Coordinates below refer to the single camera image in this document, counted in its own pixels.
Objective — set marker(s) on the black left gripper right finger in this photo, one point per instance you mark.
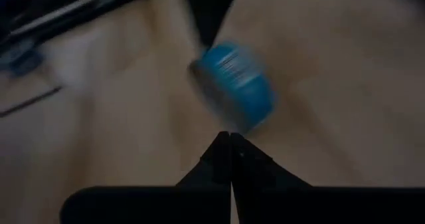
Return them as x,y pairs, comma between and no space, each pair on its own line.
282,204

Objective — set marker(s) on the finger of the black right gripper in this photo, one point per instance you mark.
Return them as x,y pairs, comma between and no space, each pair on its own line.
201,4
225,1

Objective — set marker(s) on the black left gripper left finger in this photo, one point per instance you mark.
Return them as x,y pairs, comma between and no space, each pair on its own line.
199,204

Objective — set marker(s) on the teal label seafood can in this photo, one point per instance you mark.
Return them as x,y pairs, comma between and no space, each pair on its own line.
242,84

